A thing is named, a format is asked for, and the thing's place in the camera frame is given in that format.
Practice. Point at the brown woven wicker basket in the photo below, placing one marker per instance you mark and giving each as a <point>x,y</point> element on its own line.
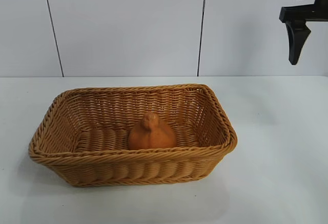
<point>128,167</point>

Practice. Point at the wrinkled orange fruit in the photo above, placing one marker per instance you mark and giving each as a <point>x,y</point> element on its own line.
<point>153,139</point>

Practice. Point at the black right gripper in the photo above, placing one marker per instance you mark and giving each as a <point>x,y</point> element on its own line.
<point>297,14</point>

